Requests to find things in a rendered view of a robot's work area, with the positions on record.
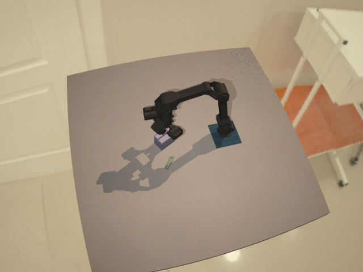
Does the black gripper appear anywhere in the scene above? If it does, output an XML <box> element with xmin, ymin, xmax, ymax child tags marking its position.
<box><xmin>158</xmin><ymin>114</ymin><xmax>183</xmax><ymax>140</ymax></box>

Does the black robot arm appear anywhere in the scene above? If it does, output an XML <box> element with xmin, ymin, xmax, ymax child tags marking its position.
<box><xmin>143</xmin><ymin>81</ymin><xmax>234</xmax><ymax>138</ymax></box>

